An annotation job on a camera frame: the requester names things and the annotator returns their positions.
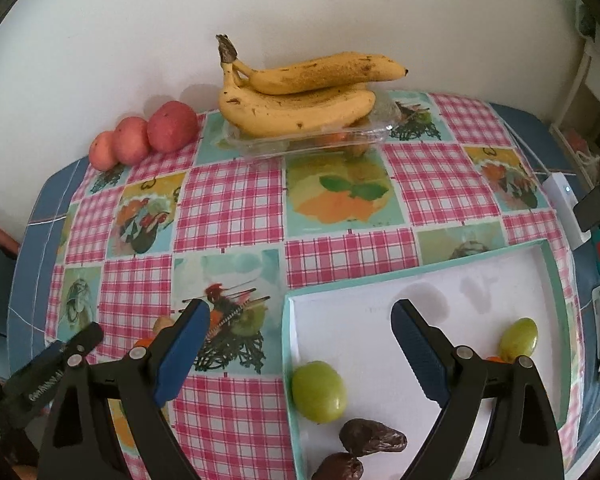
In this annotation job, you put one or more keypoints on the pink checked fruit-print tablecloth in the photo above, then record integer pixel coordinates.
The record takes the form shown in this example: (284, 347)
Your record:
(230, 220)

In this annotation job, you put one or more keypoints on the large brown dried date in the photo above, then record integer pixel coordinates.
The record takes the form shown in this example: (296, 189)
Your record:
(370, 437)

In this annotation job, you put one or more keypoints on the clear plastic container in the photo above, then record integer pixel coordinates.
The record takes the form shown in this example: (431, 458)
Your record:
(265, 147)

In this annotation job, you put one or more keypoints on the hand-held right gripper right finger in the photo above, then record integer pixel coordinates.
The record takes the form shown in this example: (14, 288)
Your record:
(417, 355)

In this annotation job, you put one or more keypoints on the large red apple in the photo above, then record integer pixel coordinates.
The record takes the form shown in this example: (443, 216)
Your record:
(172, 126)

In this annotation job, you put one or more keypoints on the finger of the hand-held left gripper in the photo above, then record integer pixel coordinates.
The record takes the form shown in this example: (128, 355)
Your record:
(40, 380)

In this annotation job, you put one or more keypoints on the white charger box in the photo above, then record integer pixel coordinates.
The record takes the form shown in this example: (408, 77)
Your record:
(565, 205)

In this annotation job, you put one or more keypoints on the large green jujube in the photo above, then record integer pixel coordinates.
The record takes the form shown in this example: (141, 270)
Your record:
(319, 391)

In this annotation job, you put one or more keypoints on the small orange fruit in container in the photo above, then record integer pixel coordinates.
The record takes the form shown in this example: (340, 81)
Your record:
(332, 137)

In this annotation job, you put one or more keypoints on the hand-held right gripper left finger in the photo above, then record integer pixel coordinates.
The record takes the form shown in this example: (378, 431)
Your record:
(185, 350)

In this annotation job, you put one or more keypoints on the medium red apple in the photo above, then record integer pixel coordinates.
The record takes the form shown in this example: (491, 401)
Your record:
(131, 141)

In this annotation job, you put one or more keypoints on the black clamp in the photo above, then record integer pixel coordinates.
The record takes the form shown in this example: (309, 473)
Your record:
(597, 206)

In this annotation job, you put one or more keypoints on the small green jujube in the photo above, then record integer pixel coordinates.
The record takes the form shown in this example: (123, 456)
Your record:
(518, 337)

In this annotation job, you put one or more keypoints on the orange tangerine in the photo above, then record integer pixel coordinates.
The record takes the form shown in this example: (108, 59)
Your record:
(495, 359)
(141, 343)

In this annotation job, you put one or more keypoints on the small red apple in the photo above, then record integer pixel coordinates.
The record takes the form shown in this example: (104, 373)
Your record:
(102, 151)

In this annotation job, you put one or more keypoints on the white shelf unit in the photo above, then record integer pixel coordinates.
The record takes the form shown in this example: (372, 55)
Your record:
(590, 85)

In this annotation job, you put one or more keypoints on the white tray with teal rim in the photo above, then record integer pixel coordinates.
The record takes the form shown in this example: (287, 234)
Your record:
(360, 320)

